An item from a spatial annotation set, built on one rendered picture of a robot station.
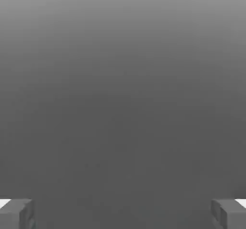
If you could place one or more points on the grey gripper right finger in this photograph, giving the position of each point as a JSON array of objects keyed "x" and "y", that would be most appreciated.
[{"x": 231, "y": 215}]

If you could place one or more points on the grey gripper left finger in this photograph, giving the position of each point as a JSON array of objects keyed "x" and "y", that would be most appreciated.
[{"x": 13, "y": 214}]

